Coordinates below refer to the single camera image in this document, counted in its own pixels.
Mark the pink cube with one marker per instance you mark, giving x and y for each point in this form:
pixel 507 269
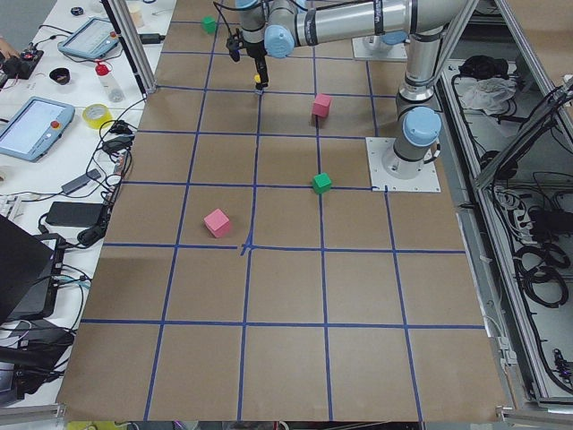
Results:
pixel 321 105
pixel 218 223

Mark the aluminium frame post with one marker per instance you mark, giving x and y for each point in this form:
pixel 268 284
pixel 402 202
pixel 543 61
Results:
pixel 118 13

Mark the teach pendant near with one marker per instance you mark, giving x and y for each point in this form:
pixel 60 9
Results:
pixel 35 128

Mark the squeeze bottle red cap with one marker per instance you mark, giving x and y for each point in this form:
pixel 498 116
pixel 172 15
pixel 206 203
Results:
pixel 109 83

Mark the yellow tape roll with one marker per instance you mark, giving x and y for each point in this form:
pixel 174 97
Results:
pixel 96 116

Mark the green cube near base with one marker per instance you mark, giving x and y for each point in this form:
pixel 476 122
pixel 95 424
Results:
pixel 321 183

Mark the pink cube near centre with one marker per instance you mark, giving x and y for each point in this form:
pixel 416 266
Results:
pixel 321 105

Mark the teach pendant far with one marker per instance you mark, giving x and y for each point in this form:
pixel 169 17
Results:
pixel 92 41

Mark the black laptop power brick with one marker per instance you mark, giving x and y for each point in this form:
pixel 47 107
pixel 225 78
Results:
pixel 74 214

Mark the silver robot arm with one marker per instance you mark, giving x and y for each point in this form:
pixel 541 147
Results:
pixel 276 28

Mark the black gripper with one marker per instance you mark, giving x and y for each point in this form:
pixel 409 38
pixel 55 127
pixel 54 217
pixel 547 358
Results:
pixel 256 50

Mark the green cube near bin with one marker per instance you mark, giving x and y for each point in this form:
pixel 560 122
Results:
pixel 209 24

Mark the pink cube far side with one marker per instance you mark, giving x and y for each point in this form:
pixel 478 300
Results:
pixel 218 223

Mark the black power adapter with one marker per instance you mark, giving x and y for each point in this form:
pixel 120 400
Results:
pixel 151 38

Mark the teach pendant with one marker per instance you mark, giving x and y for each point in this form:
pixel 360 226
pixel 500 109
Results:
pixel 35 128
pixel 92 41

